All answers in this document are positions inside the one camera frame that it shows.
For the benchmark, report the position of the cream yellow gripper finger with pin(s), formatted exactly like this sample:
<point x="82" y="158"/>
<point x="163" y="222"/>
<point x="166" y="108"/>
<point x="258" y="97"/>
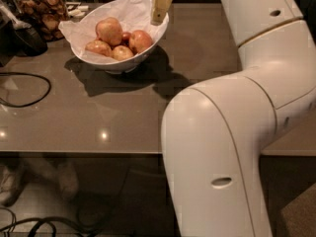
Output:
<point x="159" y="10"/>

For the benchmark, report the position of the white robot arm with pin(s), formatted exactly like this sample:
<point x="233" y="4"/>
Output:
<point x="213" y="132"/>

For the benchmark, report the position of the small red back apple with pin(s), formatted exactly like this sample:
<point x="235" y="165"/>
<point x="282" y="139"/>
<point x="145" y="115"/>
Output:
<point x="125" y="38"/>

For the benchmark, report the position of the large top apple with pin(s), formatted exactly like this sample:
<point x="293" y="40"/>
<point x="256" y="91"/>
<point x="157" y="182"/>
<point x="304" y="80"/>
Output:
<point x="109" y="30"/>

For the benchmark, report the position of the front middle apple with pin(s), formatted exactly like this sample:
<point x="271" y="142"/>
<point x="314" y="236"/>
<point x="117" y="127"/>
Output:
<point x="122" y="52"/>

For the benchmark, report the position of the front left apple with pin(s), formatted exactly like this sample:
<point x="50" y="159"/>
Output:
<point x="100" y="47"/>

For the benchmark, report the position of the white items behind bowl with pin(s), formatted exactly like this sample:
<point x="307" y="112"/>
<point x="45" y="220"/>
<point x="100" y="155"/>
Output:
<point x="77" y="11"/>

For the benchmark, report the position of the white ceramic bowl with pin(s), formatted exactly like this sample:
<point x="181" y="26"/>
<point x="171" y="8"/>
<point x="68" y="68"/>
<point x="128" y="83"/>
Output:
<point x="131" y="61"/>

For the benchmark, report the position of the white tissue paper liner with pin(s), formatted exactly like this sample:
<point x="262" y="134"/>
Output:
<point x="128" y="12"/>

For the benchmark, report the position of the glass jar of chips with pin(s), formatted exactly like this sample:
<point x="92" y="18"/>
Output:
<point x="46" y="14"/>

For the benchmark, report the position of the black round appliance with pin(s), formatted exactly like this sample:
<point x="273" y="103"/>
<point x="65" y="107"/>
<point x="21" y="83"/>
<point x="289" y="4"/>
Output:
<point x="30" y="42"/>

